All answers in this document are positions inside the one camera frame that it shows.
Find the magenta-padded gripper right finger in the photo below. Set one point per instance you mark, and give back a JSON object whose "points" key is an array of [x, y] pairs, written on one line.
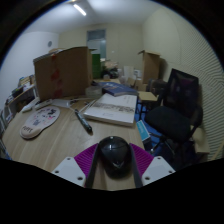
{"points": [[156, 170]]}

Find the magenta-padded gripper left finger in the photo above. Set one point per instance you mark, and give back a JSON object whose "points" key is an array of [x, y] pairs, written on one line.
{"points": [[71, 170]]}

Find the black computer mouse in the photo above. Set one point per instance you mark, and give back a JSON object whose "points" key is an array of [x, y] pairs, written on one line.
{"points": [[115, 155]]}

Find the white printed round mouse pad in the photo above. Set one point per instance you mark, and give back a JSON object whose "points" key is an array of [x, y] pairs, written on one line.
{"points": [[39, 121]]}

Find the small light blue box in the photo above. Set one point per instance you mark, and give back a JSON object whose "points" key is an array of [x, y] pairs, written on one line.
{"points": [[143, 130]]}

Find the black marker pen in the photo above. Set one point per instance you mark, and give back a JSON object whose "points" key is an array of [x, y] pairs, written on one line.
{"points": [[83, 121]]}

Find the black office chair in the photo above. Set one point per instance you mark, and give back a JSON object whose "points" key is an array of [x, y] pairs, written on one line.
{"points": [[173, 116]]}

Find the white remote control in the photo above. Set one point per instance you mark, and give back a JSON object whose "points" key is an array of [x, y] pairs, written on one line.
{"points": [[43, 104]]}

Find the white hardcover book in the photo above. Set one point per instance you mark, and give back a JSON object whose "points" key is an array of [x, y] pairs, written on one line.
{"points": [[111, 109]]}

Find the small wooden side table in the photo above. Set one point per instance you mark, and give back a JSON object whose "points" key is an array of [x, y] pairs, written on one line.
{"points": [[147, 96]]}

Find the small white oblong device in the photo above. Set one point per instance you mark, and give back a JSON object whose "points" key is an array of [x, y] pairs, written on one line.
{"points": [[30, 105]]}

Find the blue book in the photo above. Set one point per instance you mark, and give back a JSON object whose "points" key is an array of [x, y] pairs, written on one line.
{"points": [[119, 89]]}

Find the shelf unit with books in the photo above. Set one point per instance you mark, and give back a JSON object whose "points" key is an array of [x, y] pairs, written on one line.
{"points": [[16, 95]]}

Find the large brown cardboard box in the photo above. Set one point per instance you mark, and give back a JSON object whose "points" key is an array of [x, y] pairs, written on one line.
{"points": [[65, 73]]}

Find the open brown cardboard box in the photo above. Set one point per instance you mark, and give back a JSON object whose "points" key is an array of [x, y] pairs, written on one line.
{"points": [[150, 66]]}

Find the green cabinet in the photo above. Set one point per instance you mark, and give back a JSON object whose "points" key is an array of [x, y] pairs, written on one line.
{"points": [[96, 66]]}

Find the ceiling tube light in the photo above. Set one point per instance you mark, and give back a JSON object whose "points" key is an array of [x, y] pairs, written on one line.
{"points": [[79, 9]]}

